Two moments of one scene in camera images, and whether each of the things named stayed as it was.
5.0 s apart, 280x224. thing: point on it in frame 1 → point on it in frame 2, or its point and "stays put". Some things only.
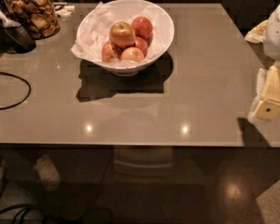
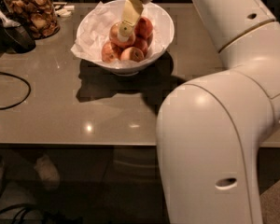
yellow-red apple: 121,34 stays put
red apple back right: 143,27 stays put
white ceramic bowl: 125,35 stays put
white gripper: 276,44 → 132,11
